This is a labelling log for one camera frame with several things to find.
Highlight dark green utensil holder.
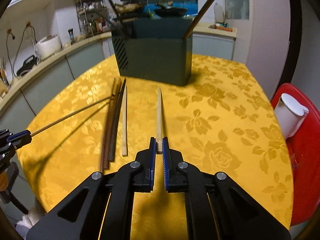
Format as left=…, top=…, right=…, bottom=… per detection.
left=111, top=18, right=193, bottom=87

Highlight yellow floral tablecloth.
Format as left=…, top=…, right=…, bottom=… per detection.
left=18, top=55, right=293, bottom=228

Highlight metal spice rack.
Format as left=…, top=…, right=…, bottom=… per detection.
left=75, top=0, right=108, bottom=37

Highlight white plastic jug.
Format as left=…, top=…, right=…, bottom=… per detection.
left=274, top=93, right=309, bottom=140

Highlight orange cloth on counter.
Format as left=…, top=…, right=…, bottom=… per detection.
left=209, top=23, right=233, bottom=32

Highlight light bamboo chopstick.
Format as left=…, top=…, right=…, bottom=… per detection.
left=156, top=87, right=163, bottom=154

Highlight white rice cooker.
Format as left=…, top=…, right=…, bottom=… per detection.
left=35, top=34, right=62, bottom=60

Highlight red plastic stool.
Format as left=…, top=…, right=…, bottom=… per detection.
left=271, top=83, right=319, bottom=226

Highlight black wok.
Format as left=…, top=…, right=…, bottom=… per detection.
left=154, top=3, right=187, bottom=18

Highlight light wooden chopstick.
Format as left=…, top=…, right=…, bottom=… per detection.
left=121, top=86, right=128, bottom=157

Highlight thin dark metal chopstick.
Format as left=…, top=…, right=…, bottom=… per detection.
left=30, top=95, right=114, bottom=137

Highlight golden pot with lid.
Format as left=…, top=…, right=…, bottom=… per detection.
left=114, top=3, right=145, bottom=14

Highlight black countertop appliance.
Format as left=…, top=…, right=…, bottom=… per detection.
left=17, top=55, right=38, bottom=76

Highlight black patterned chopstick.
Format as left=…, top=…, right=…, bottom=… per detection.
left=108, top=0, right=123, bottom=24
left=182, top=0, right=215, bottom=40

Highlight dark brown wooden chopstick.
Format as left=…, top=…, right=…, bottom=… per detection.
left=108, top=79, right=126, bottom=162

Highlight white plastic bottle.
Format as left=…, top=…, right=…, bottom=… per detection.
left=214, top=3, right=225, bottom=23

